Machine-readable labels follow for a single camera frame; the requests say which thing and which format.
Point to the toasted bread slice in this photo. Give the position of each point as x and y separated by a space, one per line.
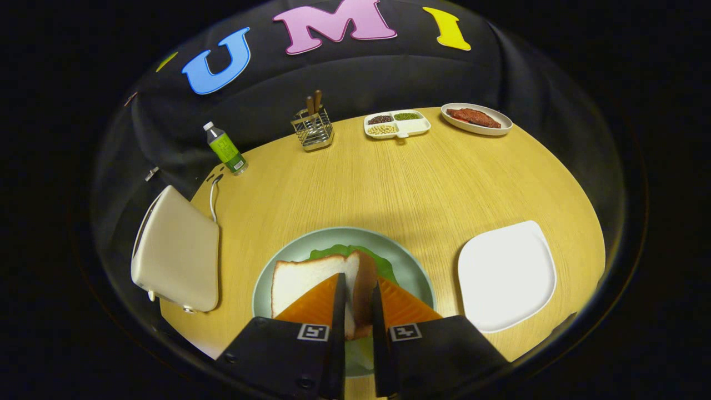
300 283

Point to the pink clip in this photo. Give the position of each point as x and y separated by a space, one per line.
131 99

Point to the black backdrop cloth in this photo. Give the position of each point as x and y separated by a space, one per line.
333 78

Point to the white toaster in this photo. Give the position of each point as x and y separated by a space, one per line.
178 250

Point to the round plate under meat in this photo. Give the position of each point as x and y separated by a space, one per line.
483 131

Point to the green label drink bottle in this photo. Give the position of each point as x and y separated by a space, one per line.
226 150

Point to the green lettuce leaf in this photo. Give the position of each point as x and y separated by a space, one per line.
333 251

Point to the pale green round plate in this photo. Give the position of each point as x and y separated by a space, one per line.
411 266

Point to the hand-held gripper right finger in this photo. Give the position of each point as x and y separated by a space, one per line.
379 344

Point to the white square plate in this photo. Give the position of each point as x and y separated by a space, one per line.
505 278

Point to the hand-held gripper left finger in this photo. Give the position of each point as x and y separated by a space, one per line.
339 355

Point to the red meat slice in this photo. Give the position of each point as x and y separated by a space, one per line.
475 116

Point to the white divided dish with beans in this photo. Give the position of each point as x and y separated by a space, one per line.
414 126

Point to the white clip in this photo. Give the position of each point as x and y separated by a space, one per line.
151 174

